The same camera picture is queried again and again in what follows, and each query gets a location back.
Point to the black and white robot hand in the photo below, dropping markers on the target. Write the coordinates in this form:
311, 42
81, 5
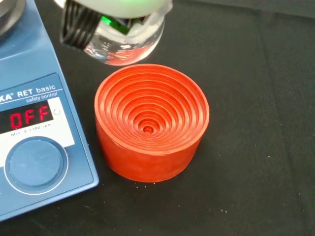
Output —
81, 22

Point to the heater with blue base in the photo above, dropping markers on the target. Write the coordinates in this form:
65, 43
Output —
37, 73

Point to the red ribbed flask stand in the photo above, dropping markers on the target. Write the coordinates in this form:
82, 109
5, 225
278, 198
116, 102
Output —
150, 157

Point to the black bench cloth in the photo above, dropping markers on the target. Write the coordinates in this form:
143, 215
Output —
246, 123

